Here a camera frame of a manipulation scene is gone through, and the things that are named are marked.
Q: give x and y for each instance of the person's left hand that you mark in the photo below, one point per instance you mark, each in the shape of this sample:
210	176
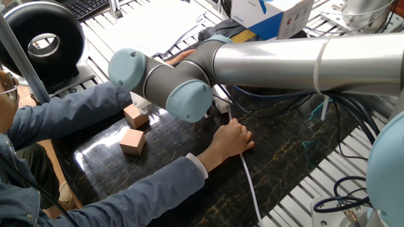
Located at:
181	56

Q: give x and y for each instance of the person's right hand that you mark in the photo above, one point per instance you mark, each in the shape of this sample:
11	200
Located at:
232	140

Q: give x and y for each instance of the white power strip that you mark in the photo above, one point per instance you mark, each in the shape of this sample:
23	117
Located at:
221	104

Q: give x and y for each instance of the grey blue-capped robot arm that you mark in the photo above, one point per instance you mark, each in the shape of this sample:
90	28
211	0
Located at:
284	63

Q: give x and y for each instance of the wooden cube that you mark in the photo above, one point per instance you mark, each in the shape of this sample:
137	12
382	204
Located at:
132	143
137	119

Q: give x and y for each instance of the black keyboard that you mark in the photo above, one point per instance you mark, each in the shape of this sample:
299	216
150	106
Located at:
88	8

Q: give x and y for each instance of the right arm in blue-grey sleeve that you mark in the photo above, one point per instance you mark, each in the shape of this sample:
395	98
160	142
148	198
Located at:
142	195

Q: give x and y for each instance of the arm in blue-grey sleeve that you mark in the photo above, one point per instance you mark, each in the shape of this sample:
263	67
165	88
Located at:
72	113
142	195

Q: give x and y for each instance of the white and blue cardboard box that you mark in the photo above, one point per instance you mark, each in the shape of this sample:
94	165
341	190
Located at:
293	15

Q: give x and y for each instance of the left arm in blue-grey sleeve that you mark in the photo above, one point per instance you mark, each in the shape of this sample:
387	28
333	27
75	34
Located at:
72	113

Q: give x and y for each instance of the silver robot mounting plate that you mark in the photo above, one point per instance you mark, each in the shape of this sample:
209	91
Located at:
328	219

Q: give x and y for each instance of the thin metal-framed eyeglasses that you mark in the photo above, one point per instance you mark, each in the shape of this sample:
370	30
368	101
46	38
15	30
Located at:
11	88

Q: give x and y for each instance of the grey metal cylinder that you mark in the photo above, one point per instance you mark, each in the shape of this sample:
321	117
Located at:
363	12

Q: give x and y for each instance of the person's dark-haired head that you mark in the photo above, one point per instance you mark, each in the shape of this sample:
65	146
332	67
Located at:
6	110

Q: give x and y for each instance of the person's dark trouser leg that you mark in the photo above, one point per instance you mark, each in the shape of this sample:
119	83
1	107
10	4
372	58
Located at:
41	176

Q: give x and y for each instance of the person's blue-grey jacket torso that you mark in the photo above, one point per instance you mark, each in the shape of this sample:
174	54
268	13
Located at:
15	195

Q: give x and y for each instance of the aluminium frame post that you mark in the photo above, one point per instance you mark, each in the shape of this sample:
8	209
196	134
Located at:
22	60
113	9

